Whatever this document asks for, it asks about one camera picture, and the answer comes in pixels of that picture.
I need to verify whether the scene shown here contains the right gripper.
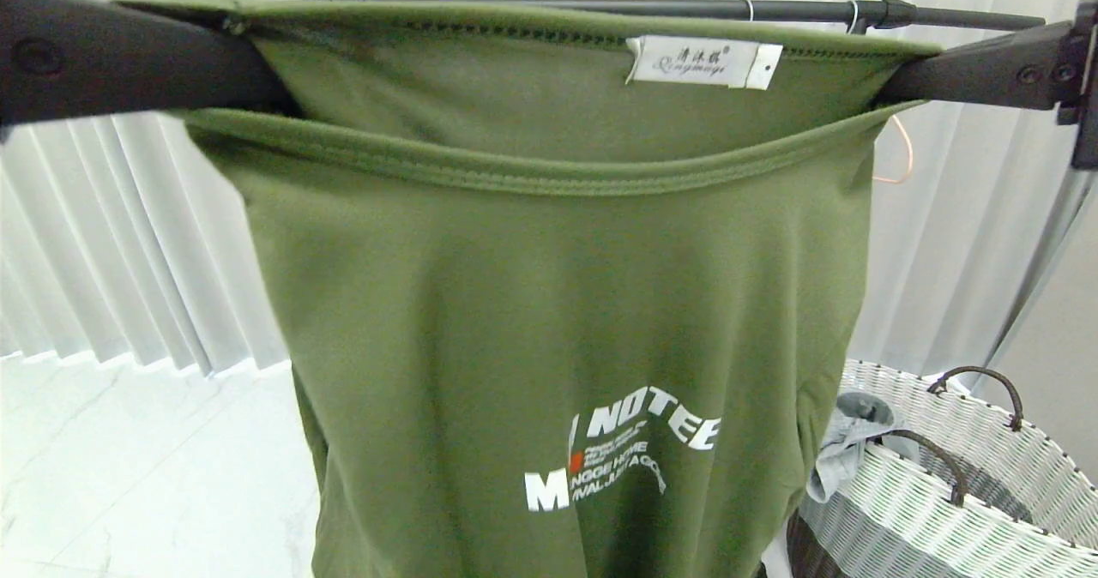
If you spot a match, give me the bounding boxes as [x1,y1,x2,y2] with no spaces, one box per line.
[1057,0,1098,171]

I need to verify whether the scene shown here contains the pink clothes hanger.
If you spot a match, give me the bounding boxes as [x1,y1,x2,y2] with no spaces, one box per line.
[848,2,916,186]

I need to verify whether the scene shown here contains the green printed shirt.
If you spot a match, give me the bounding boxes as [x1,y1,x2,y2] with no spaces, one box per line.
[116,0,944,578]

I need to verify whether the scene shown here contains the black clothes rack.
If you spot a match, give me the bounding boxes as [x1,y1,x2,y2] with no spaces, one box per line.
[305,0,1047,35]

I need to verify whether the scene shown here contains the white laundry basket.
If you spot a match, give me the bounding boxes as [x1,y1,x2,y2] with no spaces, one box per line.
[785,358,1098,578]

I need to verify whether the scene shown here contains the pale grey garment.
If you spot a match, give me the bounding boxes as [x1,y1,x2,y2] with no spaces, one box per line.
[806,391,899,504]

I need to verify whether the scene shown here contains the white curtain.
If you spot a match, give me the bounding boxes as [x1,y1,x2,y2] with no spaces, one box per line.
[0,0,1098,379]

